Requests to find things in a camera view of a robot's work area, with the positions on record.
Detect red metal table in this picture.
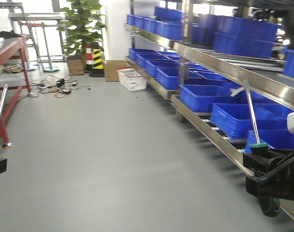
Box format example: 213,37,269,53
0,35,32,148

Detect brown cardboard box on floor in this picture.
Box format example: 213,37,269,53
104,60,127,82

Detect yellow black striped cone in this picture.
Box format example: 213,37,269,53
89,42,104,77

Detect red white traffic cone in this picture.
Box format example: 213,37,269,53
85,43,93,73

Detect steel shelf rack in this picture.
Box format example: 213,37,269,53
123,0,294,228

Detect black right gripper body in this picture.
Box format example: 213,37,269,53
243,149,294,201

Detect white printed crate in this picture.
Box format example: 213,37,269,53
117,68,147,92

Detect green potted plant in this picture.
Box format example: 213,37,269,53
57,0,106,56

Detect cables on floor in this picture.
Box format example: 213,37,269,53
18,73,91,99

